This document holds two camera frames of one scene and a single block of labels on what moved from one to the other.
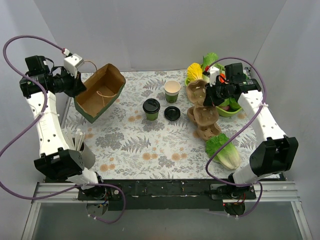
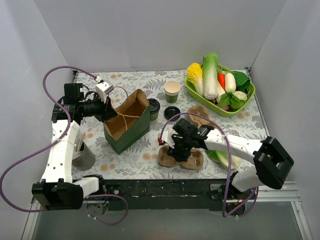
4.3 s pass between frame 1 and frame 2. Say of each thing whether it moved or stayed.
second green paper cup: stayed
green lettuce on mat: stayed
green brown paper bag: moved
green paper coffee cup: stayed
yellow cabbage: stayed
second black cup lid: stayed
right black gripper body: moved
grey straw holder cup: stayed
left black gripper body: moved
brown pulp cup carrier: moved
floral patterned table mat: stayed
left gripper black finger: moved
